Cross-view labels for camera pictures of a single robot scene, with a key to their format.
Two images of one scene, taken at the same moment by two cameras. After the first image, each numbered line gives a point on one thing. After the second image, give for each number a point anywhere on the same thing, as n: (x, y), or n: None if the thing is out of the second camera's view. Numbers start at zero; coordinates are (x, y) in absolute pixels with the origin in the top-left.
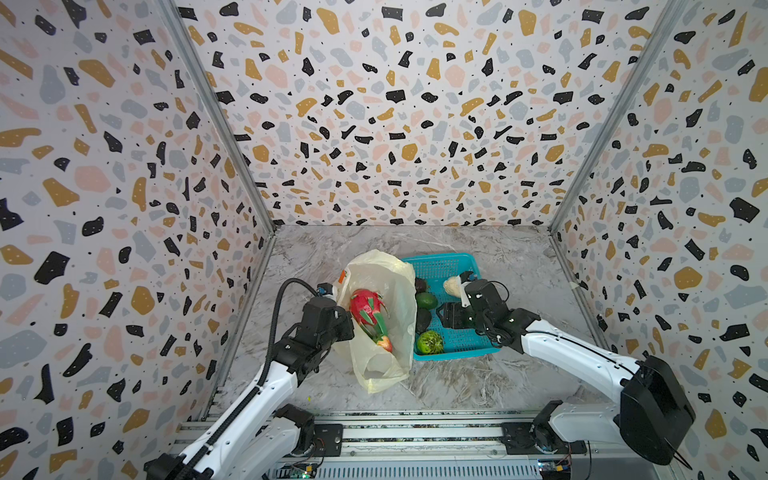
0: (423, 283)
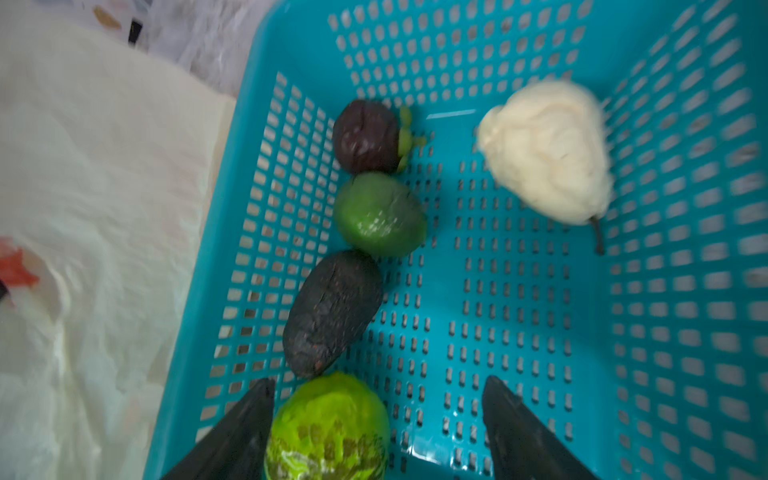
0: (368, 136)
